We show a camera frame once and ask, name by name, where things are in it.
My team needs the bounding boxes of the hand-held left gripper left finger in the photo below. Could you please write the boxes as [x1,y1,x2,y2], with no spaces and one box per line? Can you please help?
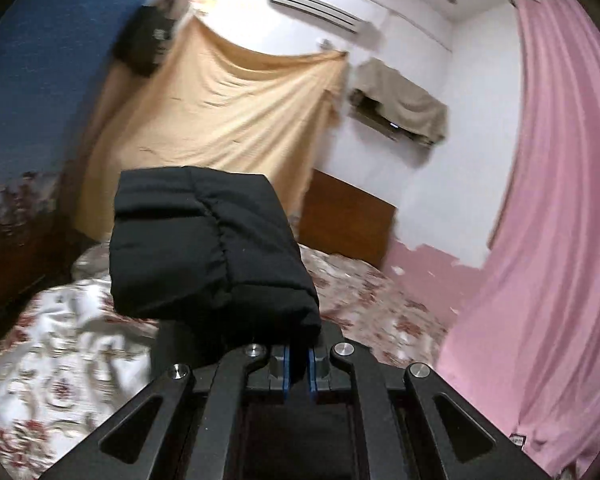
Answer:
[40,342,292,480]

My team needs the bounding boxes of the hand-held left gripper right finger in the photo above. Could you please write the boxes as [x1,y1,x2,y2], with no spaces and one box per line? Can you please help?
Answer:
[308,341,551,480]

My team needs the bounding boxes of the black pants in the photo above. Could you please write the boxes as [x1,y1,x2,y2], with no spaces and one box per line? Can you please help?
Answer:
[109,165,343,401]

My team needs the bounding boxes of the wooden headboard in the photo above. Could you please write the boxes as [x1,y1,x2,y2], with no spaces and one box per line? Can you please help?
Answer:
[297,169,398,268]

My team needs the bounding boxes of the floral satin bedspread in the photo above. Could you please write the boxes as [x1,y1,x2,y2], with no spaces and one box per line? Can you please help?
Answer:
[0,242,448,480]

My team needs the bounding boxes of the cloth-covered air conditioner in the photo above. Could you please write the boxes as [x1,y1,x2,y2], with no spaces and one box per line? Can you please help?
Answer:
[347,87,443,148]

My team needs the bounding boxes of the pink curtain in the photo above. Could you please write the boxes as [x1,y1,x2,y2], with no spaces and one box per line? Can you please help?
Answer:
[437,0,600,471]

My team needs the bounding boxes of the beige draped cloth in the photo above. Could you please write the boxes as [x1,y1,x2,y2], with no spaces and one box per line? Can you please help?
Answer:
[72,20,351,241]

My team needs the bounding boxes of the grey-beige cover cloth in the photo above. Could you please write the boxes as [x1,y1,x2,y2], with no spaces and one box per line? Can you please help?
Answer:
[352,57,449,148]

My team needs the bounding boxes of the black hanging bag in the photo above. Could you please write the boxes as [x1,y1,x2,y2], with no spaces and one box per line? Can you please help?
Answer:
[112,4,178,78]

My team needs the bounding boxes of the white air conditioner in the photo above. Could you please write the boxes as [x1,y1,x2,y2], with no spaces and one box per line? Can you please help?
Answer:
[267,0,373,36]

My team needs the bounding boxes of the blue patterned cloth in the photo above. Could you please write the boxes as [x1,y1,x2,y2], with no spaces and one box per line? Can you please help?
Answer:
[0,0,166,241]

